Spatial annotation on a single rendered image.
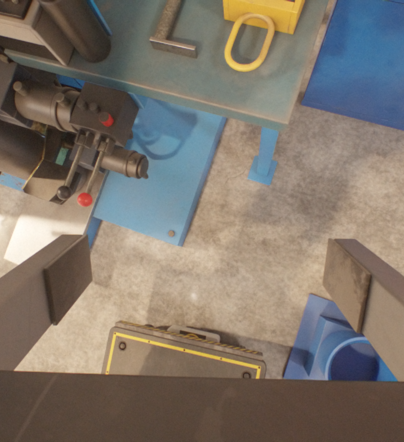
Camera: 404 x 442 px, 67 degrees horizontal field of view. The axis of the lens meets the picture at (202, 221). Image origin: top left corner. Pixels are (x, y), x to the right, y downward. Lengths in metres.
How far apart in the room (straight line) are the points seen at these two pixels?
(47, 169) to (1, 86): 0.54
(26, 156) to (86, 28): 0.78
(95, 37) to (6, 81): 0.31
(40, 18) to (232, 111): 0.42
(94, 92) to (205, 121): 0.97
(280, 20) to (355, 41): 0.74
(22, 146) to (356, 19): 1.31
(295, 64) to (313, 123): 1.15
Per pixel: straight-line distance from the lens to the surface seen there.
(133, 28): 0.85
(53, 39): 0.82
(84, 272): 0.16
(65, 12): 0.73
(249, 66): 0.69
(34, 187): 1.47
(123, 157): 1.31
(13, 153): 1.39
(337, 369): 1.65
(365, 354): 1.66
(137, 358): 1.50
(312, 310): 1.71
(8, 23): 0.82
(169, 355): 1.45
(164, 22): 0.79
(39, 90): 0.95
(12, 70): 1.00
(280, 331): 1.72
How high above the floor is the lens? 1.67
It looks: 79 degrees down
